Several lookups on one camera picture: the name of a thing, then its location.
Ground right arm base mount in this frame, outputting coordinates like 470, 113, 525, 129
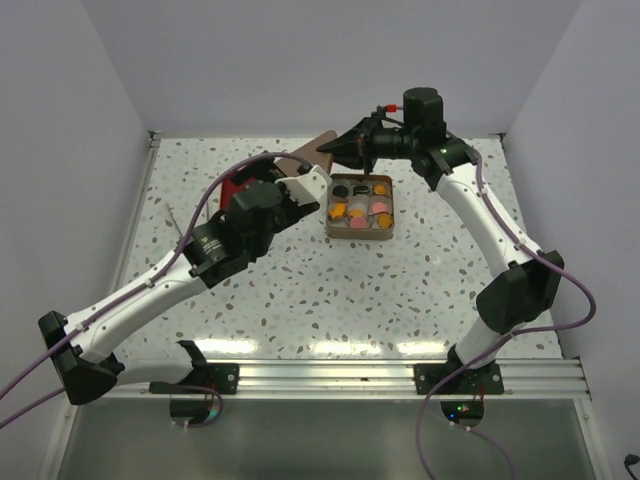
413, 362, 505, 396

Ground pink round cookie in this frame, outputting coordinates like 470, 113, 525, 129
349, 216, 368, 229
371, 202, 387, 214

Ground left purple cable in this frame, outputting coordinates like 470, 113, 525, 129
0, 152, 309, 431

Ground red rectangular tray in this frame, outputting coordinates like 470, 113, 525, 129
219, 173, 254, 212

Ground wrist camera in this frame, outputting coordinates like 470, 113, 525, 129
372, 104, 403, 125
276, 166, 332, 206

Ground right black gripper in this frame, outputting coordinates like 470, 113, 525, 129
319, 111, 420, 174

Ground aluminium front rail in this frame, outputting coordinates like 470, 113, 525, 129
64, 358, 591, 399

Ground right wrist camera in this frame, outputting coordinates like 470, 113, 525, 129
372, 104, 403, 125

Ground metal tongs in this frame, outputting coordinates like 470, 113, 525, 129
164, 202, 183, 240

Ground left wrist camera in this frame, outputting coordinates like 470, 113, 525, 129
276, 166, 332, 206

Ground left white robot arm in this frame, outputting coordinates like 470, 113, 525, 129
38, 173, 328, 405

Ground purple cable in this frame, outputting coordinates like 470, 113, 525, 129
415, 144, 598, 480
0, 152, 309, 431

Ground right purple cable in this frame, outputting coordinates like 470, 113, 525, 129
415, 144, 598, 480

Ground orange fish cookie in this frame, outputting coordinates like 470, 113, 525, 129
327, 203, 347, 221

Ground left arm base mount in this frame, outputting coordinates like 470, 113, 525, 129
149, 340, 240, 395

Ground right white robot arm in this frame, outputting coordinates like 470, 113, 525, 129
318, 87, 564, 393

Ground black round cookie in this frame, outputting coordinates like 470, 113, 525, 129
332, 185, 349, 198

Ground square cookie tin box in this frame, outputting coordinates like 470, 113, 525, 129
325, 173, 396, 241

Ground square tin lid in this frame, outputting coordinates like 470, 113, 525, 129
234, 129, 339, 181

